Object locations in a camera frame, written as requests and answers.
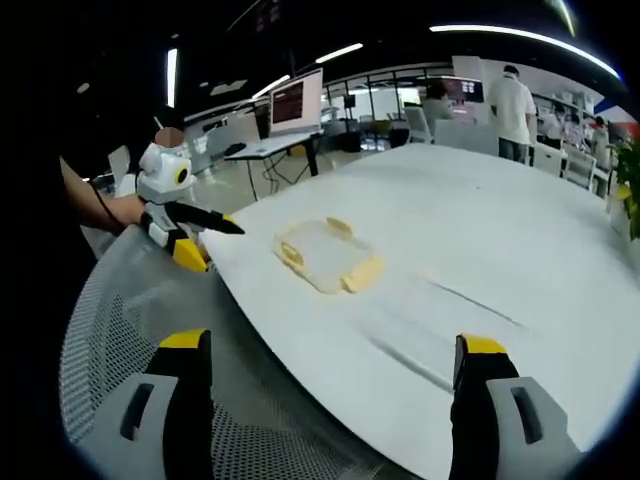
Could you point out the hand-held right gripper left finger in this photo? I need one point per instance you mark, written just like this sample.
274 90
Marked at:
150 415

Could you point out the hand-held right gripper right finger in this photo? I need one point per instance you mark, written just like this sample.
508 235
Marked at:
505 420

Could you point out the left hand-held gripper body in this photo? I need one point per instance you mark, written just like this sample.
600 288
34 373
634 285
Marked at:
159 175

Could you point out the clear yellow-latched container lid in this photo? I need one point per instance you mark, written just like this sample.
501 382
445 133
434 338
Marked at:
325 257

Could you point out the white mesh office chair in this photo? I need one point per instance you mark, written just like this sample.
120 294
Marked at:
165 310

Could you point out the short ceiling light strip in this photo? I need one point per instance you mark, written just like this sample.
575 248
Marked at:
172 77
340 52
271 86

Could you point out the white office desk black legs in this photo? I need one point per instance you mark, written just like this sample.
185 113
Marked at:
272 145

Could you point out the small dark monitor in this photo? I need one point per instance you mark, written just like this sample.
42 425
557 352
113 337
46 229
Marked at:
262 121

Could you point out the large computer monitor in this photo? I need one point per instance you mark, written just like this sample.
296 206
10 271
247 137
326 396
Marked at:
296 102

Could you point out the green potted plant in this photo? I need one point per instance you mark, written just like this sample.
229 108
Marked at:
627 185

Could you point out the monitor with red screen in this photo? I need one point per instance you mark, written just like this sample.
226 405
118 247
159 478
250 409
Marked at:
464 95

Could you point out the long ceiling light strip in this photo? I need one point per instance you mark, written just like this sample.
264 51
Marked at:
530 41

